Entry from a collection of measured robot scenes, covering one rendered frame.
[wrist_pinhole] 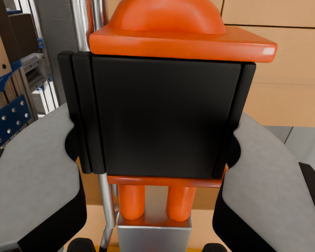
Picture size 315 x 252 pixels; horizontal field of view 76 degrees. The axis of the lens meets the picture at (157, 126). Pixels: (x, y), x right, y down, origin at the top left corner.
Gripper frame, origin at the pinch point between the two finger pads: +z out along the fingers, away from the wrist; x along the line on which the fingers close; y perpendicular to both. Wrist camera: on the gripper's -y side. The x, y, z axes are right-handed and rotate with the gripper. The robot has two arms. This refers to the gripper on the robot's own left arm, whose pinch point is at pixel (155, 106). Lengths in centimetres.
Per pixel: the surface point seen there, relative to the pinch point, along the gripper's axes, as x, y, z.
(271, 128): 90, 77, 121
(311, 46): 55, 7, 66
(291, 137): 109, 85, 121
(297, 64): 52, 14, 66
